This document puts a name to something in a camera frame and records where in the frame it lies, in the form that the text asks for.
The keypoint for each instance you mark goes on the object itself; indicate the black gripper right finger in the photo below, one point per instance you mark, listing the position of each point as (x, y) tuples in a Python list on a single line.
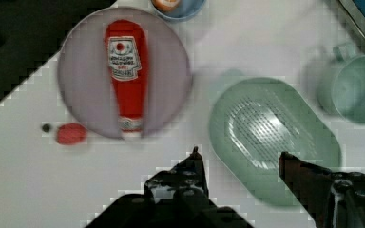
[(332, 199)]

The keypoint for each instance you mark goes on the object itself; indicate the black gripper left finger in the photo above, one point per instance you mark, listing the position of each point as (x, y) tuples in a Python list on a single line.
[(187, 174)]

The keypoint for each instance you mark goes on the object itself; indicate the green plastic strainer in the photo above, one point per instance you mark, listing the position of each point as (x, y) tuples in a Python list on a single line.
[(255, 119)]

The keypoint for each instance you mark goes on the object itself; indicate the green mug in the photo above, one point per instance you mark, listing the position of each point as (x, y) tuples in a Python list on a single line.
[(341, 89)]

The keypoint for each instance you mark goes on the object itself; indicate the red strawberry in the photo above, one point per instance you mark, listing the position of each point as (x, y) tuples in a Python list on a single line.
[(70, 134)]

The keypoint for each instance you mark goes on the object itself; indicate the grey round plate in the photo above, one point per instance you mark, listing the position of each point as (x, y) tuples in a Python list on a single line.
[(84, 80)]

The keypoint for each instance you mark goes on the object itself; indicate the red ketchup bottle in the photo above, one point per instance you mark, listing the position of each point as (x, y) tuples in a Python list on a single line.
[(128, 65)]

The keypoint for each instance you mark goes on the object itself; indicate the blue bowl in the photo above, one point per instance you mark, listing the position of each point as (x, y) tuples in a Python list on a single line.
[(186, 10)]

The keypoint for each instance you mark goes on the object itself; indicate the orange half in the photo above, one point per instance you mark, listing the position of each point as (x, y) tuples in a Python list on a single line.
[(166, 5)]

